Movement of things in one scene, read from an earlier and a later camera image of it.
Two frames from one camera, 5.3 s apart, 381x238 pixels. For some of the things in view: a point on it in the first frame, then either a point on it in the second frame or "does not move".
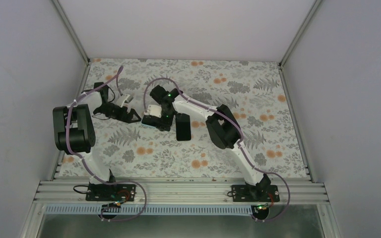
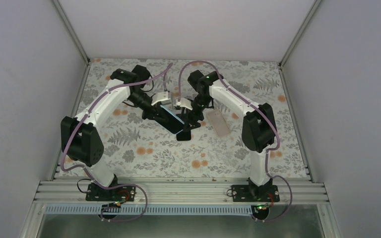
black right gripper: x=161 y=123 → x=193 y=121
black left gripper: x=128 y=117 → x=150 y=114
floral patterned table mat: x=188 y=119 does not move
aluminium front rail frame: x=61 y=192 does not move
